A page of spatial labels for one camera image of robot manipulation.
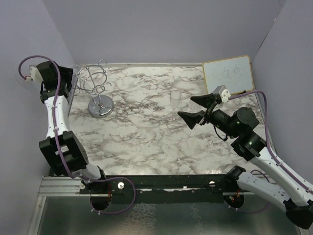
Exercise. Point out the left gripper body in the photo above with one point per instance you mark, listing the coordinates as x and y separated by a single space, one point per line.
66 76

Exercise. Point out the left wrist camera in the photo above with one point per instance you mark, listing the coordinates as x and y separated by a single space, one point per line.
34 75

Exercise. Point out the clear wine glass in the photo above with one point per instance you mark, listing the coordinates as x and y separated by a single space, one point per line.
175 97
72 87
194 107

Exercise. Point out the small whiteboard on stand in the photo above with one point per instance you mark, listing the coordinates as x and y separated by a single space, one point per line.
234 73

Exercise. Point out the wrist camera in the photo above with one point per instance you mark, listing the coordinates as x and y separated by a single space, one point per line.
34 75
221 94

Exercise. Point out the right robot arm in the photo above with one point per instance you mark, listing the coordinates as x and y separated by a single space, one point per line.
290 192

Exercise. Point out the chrome wine glass rack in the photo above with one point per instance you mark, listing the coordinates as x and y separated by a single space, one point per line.
92 79

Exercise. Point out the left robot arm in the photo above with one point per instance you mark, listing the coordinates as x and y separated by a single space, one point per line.
62 150

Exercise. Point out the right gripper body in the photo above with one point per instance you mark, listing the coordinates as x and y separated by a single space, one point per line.
219 119

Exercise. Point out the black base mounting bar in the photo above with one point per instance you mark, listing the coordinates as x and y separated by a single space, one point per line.
165 189

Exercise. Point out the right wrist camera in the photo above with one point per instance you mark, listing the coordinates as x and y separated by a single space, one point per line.
221 94

